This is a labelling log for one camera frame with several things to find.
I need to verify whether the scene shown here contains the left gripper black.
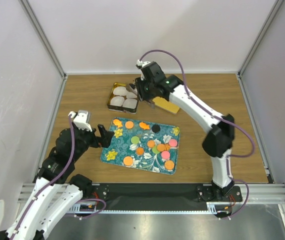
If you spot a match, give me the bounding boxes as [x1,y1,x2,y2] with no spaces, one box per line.
[71,120,114,161]

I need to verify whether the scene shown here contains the metal tongs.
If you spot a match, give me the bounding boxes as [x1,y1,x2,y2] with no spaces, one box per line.
[125,79,155,109]

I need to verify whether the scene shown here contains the green round cookie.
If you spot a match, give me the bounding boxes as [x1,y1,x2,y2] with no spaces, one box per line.
[130,136,140,145]

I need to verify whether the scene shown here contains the orange fish cookie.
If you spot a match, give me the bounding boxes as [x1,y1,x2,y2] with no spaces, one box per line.
[112,118,123,129]
[139,122,150,130]

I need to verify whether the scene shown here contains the black sandwich cookie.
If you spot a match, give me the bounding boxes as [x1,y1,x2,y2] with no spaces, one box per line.
[151,124,161,133]
[129,84,138,95]

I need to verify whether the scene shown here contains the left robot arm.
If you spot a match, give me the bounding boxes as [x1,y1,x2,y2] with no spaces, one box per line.
[0,123,114,240]

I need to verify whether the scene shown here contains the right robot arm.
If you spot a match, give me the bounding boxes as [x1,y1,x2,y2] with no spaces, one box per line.
[135,60,235,201]

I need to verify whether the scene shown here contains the gold tin lid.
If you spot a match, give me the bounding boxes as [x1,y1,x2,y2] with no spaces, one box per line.
[152,97,180,114]

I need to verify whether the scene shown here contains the white paper cup back-right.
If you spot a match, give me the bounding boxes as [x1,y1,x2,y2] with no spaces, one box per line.
[126,91,138,99]

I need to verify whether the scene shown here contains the orange round cookie top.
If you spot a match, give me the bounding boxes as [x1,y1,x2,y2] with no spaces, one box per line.
[125,120,135,129]

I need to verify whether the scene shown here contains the white paper cup front-right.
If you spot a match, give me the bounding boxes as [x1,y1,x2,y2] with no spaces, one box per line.
[122,98,138,109]

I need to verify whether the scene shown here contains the orange dotted cookie front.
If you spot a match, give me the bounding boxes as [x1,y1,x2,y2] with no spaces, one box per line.
[123,156,134,166]

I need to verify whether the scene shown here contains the orange dotted cookie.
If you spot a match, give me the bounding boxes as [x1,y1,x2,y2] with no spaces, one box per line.
[164,160,175,171]
[123,156,134,166]

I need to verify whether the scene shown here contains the white paper cup back-left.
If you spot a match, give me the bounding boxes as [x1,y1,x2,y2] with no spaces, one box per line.
[112,86,128,96]

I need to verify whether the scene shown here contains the square cookie tin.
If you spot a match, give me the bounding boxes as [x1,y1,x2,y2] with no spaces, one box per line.
[106,82,139,114]

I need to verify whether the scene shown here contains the white paper cup front-left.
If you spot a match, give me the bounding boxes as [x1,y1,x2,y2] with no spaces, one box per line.
[110,96,125,107]

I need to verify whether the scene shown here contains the orange round cookie centre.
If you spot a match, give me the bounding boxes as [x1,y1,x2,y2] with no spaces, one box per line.
[147,140,156,149]

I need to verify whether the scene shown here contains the teal floral tray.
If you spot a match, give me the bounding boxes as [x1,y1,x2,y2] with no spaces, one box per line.
[100,117,181,175]

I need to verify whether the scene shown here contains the green cookie under pile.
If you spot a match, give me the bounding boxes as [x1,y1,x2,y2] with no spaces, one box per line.
[152,146,159,154]

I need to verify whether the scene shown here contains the orange round cookie pile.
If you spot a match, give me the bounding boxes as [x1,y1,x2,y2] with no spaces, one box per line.
[156,143,166,152]

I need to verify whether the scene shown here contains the pink round cookie upper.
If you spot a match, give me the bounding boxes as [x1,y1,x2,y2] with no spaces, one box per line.
[168,138,178,148]

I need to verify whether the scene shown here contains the pink round cookie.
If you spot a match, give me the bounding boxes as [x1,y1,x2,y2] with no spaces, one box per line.
[168,138,178,148]
[161,150,171,160]

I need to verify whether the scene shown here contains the pink round cookie lower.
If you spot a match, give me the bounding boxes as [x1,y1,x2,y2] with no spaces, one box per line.
[161,150,171,160]

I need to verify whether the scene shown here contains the orange dotted cookie right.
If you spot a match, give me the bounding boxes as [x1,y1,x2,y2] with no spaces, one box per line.
[164,160,175,171]

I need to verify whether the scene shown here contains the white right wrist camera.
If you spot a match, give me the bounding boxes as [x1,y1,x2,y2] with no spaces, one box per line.
[135,59,151,69]

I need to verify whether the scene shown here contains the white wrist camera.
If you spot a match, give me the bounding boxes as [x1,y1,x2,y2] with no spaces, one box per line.
[135,59,151,69]
[68,110,93,132]

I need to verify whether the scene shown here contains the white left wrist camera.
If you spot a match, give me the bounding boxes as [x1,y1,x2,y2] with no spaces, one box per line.
[68,110,93,132]

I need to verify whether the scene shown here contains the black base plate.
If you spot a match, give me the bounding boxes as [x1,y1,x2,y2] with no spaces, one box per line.
[93,183,243,212]

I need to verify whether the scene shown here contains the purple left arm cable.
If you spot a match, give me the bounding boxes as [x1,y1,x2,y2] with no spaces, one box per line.
[7,112,107,240]

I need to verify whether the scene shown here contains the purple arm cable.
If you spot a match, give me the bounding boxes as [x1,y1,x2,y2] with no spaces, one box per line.
[7,112,107,240]
[136,49,256,221]

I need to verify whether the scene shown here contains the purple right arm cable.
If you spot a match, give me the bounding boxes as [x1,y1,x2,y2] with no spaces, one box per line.
[136,49,256,221]

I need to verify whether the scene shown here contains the aluminium frame rail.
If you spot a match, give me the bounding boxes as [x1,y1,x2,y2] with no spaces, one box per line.
[17,182,285,216]

